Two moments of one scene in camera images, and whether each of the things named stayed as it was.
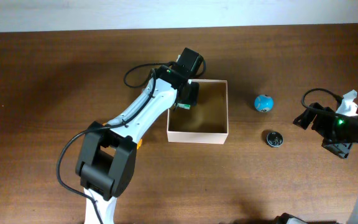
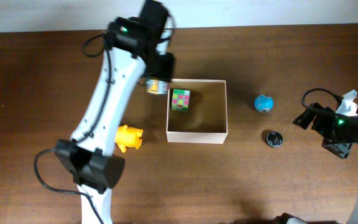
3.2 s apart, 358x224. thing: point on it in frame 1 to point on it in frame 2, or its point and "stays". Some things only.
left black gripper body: x=192 y=93 to x=162 y=65
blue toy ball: x=263 y=103 stays
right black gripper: x=340 y=150 stays
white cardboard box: x=207 y=122 stays
